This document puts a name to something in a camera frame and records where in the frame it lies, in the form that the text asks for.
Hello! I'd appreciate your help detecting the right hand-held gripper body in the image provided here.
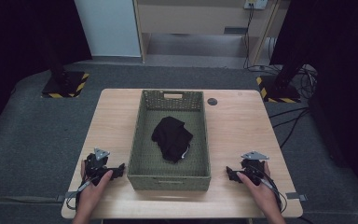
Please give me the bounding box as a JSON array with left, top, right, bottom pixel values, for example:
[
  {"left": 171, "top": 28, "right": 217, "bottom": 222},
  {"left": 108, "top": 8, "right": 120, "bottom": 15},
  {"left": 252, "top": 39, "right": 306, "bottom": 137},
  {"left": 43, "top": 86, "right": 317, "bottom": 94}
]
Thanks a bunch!
[{"left": 240, "top": 150, "right": 270, "bottom": 187}]

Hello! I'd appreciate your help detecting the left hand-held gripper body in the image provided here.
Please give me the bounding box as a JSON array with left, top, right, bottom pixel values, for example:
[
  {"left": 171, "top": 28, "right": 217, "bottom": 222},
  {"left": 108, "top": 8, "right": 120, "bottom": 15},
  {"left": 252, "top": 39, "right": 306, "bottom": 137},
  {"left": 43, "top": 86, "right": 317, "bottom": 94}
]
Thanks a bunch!
[{"left": 84, "top": 147, "right": 111, "bottom": 187}]

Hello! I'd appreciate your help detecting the green woven basket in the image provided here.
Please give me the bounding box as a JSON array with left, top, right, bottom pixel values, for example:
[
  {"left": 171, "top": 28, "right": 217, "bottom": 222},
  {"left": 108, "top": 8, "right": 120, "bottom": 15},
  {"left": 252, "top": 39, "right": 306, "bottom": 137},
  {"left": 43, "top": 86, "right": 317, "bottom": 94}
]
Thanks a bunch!
[{"left": 127, "top": 89, "right": 212, "bottom": 192}]

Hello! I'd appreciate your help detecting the black cloth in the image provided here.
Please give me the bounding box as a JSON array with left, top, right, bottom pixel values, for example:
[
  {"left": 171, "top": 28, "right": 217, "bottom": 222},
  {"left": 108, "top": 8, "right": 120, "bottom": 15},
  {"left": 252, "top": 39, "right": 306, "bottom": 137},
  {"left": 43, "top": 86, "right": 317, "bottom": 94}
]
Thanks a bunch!
[{"left": 150, "top": 116, "right": 194, "bottom": 164}]

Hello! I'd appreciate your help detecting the person's left hand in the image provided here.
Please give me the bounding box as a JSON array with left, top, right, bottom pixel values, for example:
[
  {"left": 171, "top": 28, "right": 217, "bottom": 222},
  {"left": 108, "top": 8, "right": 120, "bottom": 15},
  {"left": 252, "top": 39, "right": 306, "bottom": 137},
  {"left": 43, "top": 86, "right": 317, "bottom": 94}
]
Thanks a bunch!
[{"left": 79, "top": 160, "right": 115, "bottom": 214}]

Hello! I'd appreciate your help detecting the person's right hand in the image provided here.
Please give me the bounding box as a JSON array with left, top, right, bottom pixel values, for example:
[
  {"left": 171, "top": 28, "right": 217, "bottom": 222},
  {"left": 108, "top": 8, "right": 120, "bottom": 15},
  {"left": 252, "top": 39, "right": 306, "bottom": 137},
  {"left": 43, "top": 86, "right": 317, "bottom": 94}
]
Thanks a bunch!
[{"left": 236, "top": 161, "right": 278, "bottom": 214}]

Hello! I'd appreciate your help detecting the grey tape strip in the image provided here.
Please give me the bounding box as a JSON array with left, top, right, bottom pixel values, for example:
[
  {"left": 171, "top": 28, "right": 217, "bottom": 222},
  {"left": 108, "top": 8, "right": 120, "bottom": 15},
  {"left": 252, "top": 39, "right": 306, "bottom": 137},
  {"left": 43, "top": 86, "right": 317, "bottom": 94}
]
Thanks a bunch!
[
  {"left": 55, "top": 190, "right": 79, "bottom": 203},
  {"left": 285, "top": 191, "right": 309, "bottom": 202}
]

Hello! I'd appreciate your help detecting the black striped stand base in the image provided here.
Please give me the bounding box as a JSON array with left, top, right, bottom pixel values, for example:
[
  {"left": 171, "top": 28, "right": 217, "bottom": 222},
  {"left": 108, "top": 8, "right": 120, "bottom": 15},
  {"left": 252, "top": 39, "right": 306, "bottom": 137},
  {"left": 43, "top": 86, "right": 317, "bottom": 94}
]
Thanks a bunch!
[
  {"left": 40, "top": 70, "right": 90, "bottom": 99},
  {"left": 255, "top": 74, "right": 302, "bottom": 104}
]

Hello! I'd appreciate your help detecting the black stand pole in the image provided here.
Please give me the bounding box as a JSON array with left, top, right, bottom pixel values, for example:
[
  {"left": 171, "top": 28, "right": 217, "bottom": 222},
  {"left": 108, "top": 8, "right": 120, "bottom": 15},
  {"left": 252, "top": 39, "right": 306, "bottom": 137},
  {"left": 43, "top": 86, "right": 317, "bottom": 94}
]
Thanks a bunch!
[
  {"left": 273, "top": 52, "right": 310, "bottom": 91},
  {"left": 45, "top": 36, "right": 71, "bottom": 87}
]

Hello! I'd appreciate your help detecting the black curtain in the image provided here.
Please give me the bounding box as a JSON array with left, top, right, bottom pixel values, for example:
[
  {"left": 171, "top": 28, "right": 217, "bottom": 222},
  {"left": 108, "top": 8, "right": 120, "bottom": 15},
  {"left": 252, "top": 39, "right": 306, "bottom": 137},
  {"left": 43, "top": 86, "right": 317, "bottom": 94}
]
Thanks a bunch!
[
  {"left": 269, "top": 0, "right": 358, "bottom": 202},
  {"left": 0, "top": 0, "right": 93, "bottom": 143}
]

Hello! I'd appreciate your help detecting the wooden cabinet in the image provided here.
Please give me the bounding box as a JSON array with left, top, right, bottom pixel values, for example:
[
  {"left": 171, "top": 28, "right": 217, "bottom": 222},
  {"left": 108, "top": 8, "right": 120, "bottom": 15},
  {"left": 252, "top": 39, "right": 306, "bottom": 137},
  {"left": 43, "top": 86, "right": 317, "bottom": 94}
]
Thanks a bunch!
[{"left": 132, "top": 0, "right": 292, "bottom": 67}]

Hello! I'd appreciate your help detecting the white power strip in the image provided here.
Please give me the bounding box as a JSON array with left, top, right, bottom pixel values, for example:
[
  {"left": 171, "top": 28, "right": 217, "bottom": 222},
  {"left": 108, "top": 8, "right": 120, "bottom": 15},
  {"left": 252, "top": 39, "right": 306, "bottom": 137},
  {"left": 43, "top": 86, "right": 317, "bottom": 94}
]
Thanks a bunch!
[{"left": 243, "top": 0, "right": 269, "bottom": 10}]

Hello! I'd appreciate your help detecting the right hand-held gripper cable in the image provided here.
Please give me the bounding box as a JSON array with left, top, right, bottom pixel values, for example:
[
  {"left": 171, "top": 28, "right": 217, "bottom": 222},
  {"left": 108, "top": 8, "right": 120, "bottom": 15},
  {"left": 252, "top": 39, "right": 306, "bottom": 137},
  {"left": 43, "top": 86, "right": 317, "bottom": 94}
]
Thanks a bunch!
[{"left": 255, "top": 167, "right": 288, "bottom": 215}]

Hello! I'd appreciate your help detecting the hand-held gripper cable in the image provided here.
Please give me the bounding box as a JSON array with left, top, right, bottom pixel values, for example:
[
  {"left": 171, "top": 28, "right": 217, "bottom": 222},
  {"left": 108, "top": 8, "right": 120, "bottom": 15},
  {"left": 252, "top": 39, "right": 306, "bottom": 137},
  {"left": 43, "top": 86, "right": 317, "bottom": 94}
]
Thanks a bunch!
[
  {"left": 65, "top": 177, "right": 91, "bottom": 211},
  {"left": 255, "top": 167, "right": 288, "bottom": 215}
]

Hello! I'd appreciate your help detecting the left hand-held gripper cable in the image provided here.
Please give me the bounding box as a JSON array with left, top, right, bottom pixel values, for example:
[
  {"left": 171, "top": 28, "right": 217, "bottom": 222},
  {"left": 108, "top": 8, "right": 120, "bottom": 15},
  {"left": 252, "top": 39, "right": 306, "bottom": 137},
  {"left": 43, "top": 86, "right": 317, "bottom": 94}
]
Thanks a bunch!
[{"left": 65, "top": 177, "right": 91, "bottom": 211}]

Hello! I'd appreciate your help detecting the black floor cable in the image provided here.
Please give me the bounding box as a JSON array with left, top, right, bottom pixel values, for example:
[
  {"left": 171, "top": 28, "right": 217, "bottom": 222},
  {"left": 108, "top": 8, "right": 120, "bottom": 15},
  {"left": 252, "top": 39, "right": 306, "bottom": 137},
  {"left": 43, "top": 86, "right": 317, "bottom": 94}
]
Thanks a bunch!
[{"left": 268, "top": 106, "right": 311, "bottom": 149}]

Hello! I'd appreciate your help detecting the tangle of black floor cables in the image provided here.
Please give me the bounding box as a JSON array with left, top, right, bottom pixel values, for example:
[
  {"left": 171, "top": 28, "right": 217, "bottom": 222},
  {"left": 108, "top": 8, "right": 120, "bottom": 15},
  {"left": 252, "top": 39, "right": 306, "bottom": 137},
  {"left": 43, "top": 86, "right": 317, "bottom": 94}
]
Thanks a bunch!
[{"left": 245, "top": 63, "right": 320, "bottom": 101}]

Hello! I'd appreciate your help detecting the black power cable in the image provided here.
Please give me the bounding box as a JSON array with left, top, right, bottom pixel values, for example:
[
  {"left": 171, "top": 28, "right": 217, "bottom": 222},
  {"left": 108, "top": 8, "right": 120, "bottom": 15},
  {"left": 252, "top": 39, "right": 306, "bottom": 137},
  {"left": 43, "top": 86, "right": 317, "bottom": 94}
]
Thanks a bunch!
[{"left": 242, "top": 3, "right": 255, "bottom": 70}]

